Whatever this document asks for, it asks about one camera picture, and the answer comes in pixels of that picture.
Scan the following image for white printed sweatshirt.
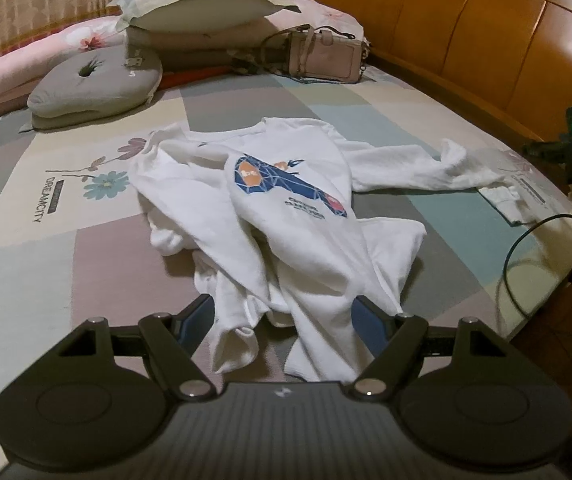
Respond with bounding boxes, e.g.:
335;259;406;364
129;118;529;382

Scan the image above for wooden headboard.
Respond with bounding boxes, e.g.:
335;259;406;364
315;0;572;140

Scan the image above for red folded cloth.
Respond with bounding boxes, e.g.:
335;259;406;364
157;66;233;91

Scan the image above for grey donut cushion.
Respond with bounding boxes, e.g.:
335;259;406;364
27;46;162;130

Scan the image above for pink leather handbag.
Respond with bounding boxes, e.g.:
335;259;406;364
259;24;370;84

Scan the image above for pink floral folded quilt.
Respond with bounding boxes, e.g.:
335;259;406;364
0;0;364;116

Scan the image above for striped green white pillow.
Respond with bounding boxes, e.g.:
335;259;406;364
109;0;299;34

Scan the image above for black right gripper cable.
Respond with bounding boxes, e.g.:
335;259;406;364
500;181;572;331

